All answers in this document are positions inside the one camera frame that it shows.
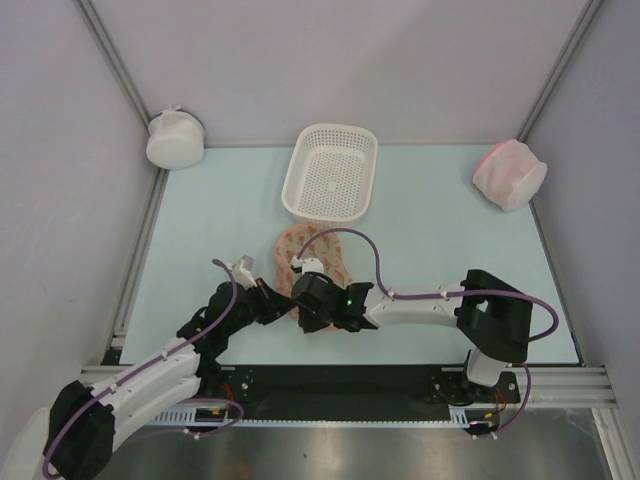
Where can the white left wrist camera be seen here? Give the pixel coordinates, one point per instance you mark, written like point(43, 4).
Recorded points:
point(241, 272)

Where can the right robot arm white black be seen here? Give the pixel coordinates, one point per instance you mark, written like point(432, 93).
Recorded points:
point(494, 317)

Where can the white perforated plastic basket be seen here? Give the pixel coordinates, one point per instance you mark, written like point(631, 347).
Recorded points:
point(330, 177)

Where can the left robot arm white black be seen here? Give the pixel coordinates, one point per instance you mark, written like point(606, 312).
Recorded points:
point(88, 423)

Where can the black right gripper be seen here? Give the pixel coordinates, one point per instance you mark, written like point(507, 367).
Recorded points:
point(308, 325)

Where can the floral mesh laundry bag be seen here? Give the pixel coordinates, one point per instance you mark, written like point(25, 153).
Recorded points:
point(327, 248)

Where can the white slotted cable duct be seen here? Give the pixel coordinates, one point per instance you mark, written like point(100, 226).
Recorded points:
point(216, 414)

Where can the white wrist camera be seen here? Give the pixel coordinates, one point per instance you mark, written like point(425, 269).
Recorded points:
point(303, 266)
point(241, 272)

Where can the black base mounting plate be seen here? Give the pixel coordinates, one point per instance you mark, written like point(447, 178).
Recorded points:
point(251, 383)

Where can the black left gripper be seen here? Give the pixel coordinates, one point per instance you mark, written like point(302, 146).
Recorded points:
point(273, 303)

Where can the pink round mesh laundry bag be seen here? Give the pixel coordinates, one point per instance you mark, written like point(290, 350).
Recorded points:
point(509, 175)

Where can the white round mesh laundry bag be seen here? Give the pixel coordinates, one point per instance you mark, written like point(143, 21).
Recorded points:
point(176, 139)

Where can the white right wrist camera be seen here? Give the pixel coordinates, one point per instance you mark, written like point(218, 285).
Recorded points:
point(303, 266)

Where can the aluminium front frame rail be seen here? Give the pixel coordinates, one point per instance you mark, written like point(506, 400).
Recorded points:
point(551, 386)

